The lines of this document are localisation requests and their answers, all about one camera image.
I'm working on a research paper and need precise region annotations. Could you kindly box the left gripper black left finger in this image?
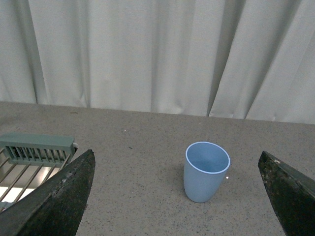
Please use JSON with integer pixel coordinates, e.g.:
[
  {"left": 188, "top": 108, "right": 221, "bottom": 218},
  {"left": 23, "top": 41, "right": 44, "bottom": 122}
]
[{"left": 0, "top": 149, "right": 95, "bottom": 236}]

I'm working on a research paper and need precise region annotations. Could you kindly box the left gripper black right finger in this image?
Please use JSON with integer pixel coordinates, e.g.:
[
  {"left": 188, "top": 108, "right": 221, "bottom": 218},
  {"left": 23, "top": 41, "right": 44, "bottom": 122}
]
[{"left": 258, "top": 151, "right": 315, "bottom": 236}]

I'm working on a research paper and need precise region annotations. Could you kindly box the light blue plastic cup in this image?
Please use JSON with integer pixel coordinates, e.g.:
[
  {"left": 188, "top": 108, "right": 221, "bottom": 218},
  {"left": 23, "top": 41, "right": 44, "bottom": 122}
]
[{"left": 184, "top": 142, "right": 231, "bottom": 203}]

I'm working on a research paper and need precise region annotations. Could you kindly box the white pleated curtain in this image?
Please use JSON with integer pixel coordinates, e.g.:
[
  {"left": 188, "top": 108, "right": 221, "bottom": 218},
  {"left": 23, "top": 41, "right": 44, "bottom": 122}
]
[{"left": 0, "top": 0, "right": 315, "bottom": 124}]

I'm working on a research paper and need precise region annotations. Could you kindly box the green wire dish rack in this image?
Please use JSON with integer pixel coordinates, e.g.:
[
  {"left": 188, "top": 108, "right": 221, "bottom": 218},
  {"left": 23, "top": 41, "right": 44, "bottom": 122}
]
[{"left": 0, "top": 133, "right": 78, "bottom": 211}]

